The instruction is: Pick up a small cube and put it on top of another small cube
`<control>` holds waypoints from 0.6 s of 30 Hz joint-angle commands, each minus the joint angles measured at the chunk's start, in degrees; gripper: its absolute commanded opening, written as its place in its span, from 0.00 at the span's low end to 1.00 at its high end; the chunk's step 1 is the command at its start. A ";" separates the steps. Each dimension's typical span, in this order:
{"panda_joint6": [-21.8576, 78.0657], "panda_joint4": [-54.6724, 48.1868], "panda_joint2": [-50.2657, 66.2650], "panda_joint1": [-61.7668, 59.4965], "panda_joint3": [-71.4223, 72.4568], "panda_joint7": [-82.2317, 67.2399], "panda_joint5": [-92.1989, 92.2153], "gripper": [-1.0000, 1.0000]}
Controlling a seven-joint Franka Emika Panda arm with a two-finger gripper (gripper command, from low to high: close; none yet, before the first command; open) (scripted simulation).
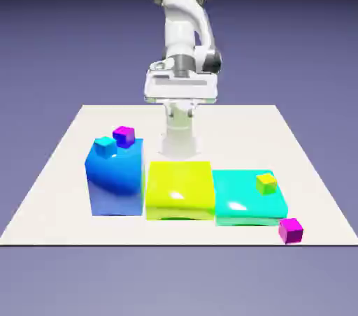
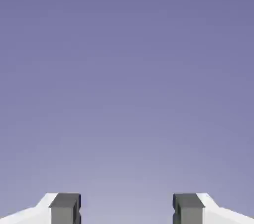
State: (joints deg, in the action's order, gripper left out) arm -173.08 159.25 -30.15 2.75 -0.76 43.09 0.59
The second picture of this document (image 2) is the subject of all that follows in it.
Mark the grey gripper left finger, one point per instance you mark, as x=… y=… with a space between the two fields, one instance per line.
x=63 y=210

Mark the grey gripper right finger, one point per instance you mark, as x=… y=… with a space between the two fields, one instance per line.
x=189 y=210

